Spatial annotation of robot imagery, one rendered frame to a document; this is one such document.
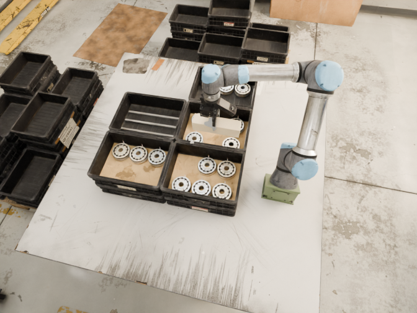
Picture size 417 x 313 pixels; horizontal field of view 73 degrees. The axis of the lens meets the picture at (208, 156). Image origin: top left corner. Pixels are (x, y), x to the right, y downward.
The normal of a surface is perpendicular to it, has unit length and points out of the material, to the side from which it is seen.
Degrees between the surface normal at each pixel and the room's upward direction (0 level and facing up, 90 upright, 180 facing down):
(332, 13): 72
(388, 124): 0
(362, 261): 0
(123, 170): 0
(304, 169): 59
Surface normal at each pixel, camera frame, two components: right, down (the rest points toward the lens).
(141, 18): -0.04, -0.51
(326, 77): 0.15, 0.23
